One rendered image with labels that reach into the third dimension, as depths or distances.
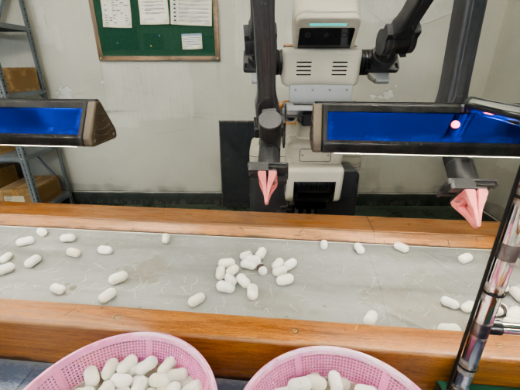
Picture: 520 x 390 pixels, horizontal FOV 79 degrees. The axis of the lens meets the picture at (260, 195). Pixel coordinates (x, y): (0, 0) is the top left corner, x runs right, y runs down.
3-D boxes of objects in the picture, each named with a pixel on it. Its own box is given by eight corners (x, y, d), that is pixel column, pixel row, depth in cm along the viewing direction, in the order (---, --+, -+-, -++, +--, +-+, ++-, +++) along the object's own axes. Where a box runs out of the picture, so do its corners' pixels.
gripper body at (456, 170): (501, 186, 65) (490, 157, 69) (449, 185, 66) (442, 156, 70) (483, 200, 71) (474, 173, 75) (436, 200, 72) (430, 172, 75)
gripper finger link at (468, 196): (512, 221, 61) (497, 180, 66) (473, 220, 62) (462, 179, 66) (491, 234, 67) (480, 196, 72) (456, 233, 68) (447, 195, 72)
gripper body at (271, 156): (288, 168, 76) (289, 144, 80) (247, 167, 77) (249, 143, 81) (288, 182, 82) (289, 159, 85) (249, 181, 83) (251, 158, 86)
